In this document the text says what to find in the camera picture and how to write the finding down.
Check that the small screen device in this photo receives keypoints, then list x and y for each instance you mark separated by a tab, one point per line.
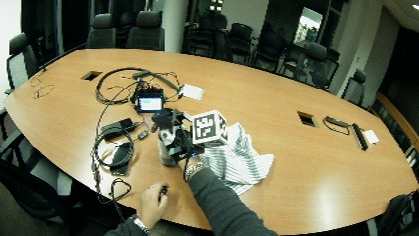
149	103

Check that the wooden shelf cabinet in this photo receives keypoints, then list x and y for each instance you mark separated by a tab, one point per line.
399	124

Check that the striped white cloth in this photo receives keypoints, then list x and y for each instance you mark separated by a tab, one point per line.
238	164

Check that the black office chair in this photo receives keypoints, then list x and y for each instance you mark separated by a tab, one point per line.
268	49
355	87
396	216
25	183
240	41
101	32
18	62
316	62
146	32
209	36

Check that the small black clicker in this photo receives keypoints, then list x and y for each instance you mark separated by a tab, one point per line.
163	190

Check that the long black remote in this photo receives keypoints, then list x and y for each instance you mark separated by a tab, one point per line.
359	136

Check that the silver wristwatch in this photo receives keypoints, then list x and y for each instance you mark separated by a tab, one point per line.
139	224

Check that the white flat box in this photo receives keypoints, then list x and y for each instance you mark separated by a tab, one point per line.
191	91

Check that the black power adapter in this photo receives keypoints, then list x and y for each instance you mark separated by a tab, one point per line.
118	125

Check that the white marker cube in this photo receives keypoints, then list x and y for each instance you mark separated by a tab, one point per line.
207	128

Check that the small black connector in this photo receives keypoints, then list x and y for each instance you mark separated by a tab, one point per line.
142	134

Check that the grey bottle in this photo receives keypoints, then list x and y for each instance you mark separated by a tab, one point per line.
166	154

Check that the black phone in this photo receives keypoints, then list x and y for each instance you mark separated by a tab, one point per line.
121	159

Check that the small white box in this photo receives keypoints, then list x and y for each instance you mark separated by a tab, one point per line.
371	136

